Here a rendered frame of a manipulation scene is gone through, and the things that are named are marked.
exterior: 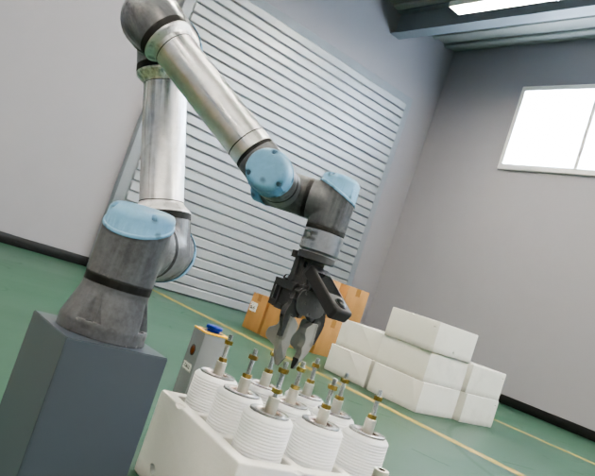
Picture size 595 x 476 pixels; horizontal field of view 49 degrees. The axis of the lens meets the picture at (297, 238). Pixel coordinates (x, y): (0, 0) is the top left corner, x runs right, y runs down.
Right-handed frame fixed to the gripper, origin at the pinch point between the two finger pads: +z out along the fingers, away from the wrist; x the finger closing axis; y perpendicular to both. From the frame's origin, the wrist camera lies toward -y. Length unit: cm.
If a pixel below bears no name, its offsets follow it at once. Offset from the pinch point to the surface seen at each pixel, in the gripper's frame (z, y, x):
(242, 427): 13.4, 0.9, 4.7
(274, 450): 15.0, -4.2, 0.3
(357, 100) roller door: -235, 484, -398
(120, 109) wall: -112, 497, -144
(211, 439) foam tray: 17.7, 5.2, 7.1
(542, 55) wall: -350, 356, -531
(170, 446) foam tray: 24.7, 19.6, 5.1
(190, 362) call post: 11.8, 40.0, -6.2
